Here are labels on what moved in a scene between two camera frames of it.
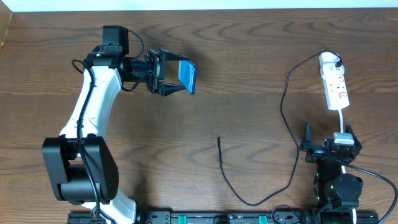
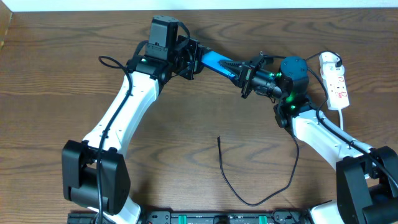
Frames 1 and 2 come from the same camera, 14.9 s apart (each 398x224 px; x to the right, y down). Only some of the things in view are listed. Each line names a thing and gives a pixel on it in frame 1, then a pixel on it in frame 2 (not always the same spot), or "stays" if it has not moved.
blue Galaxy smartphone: x=187 y=75 -> x=211 y=59
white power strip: x=335 y=88 stays
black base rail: x=232 y=217 stays
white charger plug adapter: x=329 y=71 stays
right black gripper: x=325 y=149 -> x=249 y=76
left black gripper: x=157 y=71 -> x=193 y=62
